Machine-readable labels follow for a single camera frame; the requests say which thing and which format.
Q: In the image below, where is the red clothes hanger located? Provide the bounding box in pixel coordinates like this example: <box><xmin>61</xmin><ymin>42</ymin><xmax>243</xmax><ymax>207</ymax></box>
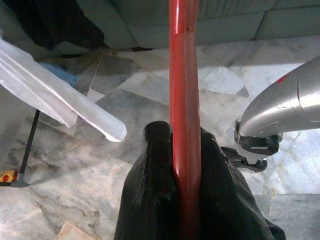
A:
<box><xmin>167</xmin><ymin>0</ymin><xmax>202</xmax><ymax>240</ymax></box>

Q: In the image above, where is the white hanging garment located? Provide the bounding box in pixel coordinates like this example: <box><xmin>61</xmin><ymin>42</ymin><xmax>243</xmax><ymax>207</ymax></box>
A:
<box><xmin>0</xmin><ymin>29</ymin><xmax>128</xmax><ymax>143</ymax></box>

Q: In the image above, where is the black hanging garment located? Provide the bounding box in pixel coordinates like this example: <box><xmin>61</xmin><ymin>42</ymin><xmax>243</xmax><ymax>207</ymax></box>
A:
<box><xmin>3</xmin><ymin>0</ymin><xmax>106</xmax><ymax>52</ymax></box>

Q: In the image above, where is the dark green leather sofa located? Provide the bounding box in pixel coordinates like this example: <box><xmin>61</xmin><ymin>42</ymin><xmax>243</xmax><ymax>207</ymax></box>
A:
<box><xmin>74</xmin><ymin>0</ymin><xmax>320</xmax><ymax>52</ymax></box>

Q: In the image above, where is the orange toy block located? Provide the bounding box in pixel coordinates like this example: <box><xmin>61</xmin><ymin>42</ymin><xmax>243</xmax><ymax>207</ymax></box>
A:
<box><xmin>0</xmin><ymin>169</ymin><xmax>19</xmax><ymax>187</ymax></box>

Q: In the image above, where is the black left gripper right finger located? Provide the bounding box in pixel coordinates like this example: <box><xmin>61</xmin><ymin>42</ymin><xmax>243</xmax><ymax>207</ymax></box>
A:
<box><xmin>198</xmin><ymin>126</ymin><xmax>286</xmax><ymax>240</ymax></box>

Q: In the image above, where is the black metal drying rack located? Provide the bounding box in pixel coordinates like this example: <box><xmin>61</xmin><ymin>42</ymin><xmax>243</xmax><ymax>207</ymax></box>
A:
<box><xmin>10</xmin><ymin>109</ymin><xmax>41</xmax><ymax>189</ymax></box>

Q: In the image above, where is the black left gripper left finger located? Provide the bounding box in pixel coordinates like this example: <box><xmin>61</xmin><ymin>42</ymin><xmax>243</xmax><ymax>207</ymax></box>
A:
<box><xmin>113</xmin><ymin>120</ymin><xmax>181</xmax><ymax>240</ymax></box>

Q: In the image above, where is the small light blue garment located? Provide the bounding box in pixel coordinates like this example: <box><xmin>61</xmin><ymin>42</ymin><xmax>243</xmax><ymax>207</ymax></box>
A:
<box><xmin>39</xmin><ymin>62</ymin><xmax>79</xmax><ymax>88</ymax></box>

